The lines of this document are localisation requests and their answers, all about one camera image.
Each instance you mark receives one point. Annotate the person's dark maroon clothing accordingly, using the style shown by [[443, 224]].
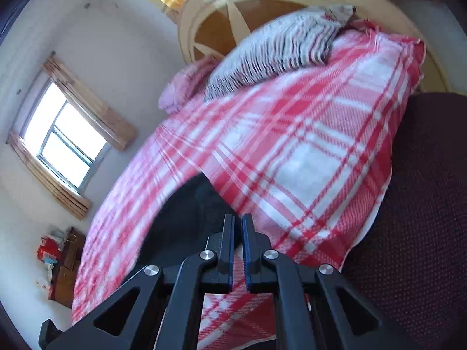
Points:
[[419, 207]]

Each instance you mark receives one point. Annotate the beige curtain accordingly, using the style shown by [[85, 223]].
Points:
[[47, 178], [91, 105]]

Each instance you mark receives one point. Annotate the grey striped pillow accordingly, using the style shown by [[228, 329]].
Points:
[[277, 47]]

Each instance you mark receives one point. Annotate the black pants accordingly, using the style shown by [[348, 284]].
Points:
[[189, 218]]

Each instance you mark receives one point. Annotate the cream wooden headboard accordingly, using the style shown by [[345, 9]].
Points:
[[215, 25]]

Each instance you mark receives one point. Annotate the red bag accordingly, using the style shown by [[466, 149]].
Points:
[[47, 249]]

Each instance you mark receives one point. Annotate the window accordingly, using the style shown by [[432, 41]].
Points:
[[62, 135]]

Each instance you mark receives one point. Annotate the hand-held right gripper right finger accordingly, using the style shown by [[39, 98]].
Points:
[[248, 255]]

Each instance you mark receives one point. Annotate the pink folded blanket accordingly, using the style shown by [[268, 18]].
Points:
[[182, 87]]

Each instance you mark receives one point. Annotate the red plaid blanket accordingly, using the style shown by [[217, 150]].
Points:
[[292, 135]]

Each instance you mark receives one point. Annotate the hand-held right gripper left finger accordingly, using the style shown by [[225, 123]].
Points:
[[227, 248]]

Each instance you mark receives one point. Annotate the wooden desk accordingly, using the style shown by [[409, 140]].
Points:
[[69, 262]]

